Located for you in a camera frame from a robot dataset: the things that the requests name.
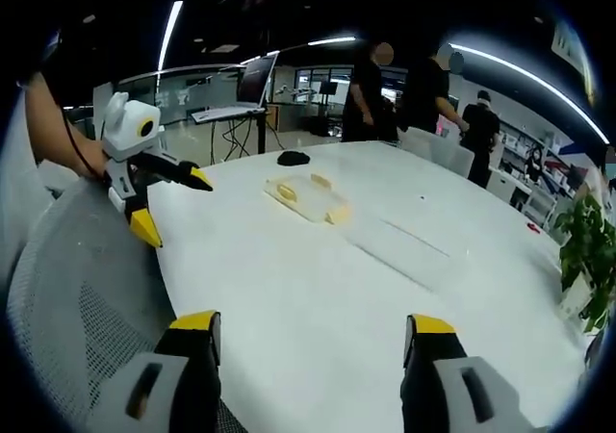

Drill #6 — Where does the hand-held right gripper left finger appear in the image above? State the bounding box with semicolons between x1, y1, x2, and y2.
85;309;222;433

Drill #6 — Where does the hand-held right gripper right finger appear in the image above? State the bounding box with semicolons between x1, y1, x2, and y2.
400;313;535;433

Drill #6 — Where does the clear plastic food container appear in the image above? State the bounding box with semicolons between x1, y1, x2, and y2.
262;171;352;226

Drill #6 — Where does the grey mesh office chair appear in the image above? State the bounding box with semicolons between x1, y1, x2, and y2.
6;177;251;433

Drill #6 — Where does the open laptop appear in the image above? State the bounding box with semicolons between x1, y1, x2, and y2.
190;53;280;125

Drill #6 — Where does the black cloth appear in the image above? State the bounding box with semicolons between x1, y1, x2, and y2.
276;150;312;166

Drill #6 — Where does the green potted plant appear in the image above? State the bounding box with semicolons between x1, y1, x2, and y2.
552;192;616;352

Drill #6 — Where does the white chair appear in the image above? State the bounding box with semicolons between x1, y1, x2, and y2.
397;127;475;179

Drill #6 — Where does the white shelf unit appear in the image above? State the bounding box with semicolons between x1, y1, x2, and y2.
488;119;578;227

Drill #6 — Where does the black cable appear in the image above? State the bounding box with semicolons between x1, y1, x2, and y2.
47;86;108;180

